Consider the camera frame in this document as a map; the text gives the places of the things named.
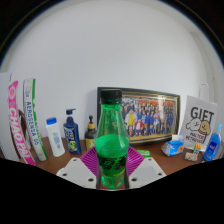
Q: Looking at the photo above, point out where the blue hand sanitizer bottle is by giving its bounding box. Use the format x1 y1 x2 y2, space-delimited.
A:
202 123 223 162

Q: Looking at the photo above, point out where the small green packet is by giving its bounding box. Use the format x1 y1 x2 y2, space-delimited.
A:
136 149 151 159

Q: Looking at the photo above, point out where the pink shuttlecock tube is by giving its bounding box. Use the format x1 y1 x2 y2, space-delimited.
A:
8 80 37 167

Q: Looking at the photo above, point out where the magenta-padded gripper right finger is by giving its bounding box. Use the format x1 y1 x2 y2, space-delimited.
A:
125 146 167 190

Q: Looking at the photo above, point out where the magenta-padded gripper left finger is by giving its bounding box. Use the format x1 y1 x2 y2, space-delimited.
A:
55 145 102 190

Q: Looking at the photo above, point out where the dark amber pump bottle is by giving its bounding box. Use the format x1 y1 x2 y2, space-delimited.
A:
84 115 98 152

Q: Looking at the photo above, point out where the white and green shuttlecock tube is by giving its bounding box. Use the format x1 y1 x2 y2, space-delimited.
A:
22 78 49 162

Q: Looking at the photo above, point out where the framed group photo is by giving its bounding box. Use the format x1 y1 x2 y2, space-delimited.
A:
97 86 181 146

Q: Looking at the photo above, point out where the small brown snack packet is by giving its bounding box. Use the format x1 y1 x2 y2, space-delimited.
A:
184 151 200 163

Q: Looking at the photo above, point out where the green plastic drink bottle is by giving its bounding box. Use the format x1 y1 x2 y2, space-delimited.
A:
94 89 131 190

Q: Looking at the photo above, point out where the blue tissue pack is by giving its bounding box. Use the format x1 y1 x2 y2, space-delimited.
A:
161 134 185 157

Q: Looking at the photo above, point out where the white gift bag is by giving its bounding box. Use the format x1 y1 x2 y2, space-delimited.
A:
178 95 219 153

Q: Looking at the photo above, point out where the white lotion bottle blue cap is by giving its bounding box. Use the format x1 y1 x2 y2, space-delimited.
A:
45 117 66 158

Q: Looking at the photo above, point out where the blue pump bottle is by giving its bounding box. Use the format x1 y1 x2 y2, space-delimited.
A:
62 108 83 156

